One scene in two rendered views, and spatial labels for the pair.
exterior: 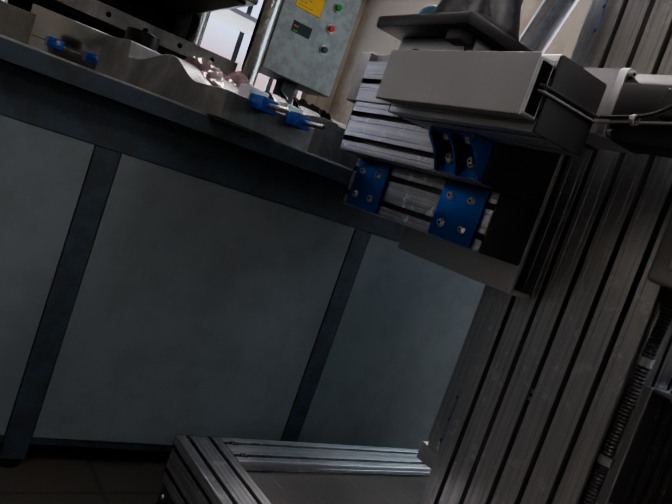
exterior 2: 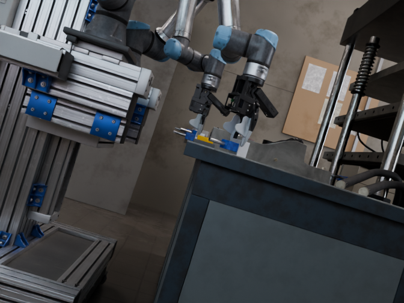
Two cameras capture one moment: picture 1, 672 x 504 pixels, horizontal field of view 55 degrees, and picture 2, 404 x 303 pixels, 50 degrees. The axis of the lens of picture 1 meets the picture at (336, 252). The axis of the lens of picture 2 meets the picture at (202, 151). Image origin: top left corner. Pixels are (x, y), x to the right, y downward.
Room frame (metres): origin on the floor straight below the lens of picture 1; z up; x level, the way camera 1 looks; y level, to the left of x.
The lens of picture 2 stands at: (2.59, -1.51, 0.78)
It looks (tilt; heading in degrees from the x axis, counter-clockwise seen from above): 0 degrees down; 124
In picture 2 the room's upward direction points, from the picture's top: 17 degrees clockwise
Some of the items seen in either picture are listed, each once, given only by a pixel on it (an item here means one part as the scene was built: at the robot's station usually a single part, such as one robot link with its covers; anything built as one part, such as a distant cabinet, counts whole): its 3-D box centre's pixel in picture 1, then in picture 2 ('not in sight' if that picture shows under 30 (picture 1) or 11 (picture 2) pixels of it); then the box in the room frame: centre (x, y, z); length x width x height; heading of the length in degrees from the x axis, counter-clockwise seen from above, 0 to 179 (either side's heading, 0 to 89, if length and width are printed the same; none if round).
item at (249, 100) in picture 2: not in sight; (245, 97); (1.90, -0.34, 0.99); 0.09 x 0.08 x 0.12; 63
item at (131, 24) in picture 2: not in sight; (135, 35); (1.08, -0.09, 1.20); 0.13 x 0.12 x 0.14; 78
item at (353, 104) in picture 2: not in sight; (342, 140); (1.79, 1.10, 1.10); 0.05 x 0.05 x 1.30
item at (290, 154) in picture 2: (312, 133); (267, 151); (1.78, 0.17, 0.87); 0.50 x 0.26 x 0.14; 35
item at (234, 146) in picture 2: not in sight; (226, 144); (1.89, -0.35, 0.83); 0.13 x 0.05 x 0.05; 63
